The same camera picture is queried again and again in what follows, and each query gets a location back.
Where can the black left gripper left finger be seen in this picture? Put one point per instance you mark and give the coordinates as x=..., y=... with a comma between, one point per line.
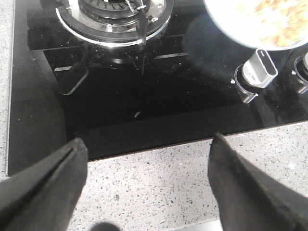
x=43, y=196

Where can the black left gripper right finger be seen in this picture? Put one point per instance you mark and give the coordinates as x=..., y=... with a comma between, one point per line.
x=248, y=199

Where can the light blue plate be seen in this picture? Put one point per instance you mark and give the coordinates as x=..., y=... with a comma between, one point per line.
x=232, y=17

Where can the silver stove knob left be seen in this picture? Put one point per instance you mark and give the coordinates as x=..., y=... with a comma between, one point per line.
x=254, y=75

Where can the silver stove knob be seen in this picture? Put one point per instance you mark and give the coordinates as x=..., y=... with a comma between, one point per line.
x=254, y=75
x=301, y=74

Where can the silver stove knob right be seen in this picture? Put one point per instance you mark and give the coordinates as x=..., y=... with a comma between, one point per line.
x=301, y=74

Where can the black glass cooktop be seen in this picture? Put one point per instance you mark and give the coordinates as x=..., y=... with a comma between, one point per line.
x=178, y=87

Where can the black pan support left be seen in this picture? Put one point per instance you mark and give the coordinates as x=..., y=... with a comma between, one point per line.
x=152, y=21

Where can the black burner left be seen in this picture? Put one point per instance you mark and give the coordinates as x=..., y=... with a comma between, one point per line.
x=107, y=12

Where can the chrome wire pan rack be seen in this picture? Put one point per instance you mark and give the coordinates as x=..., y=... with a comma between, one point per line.
x=137, y=5

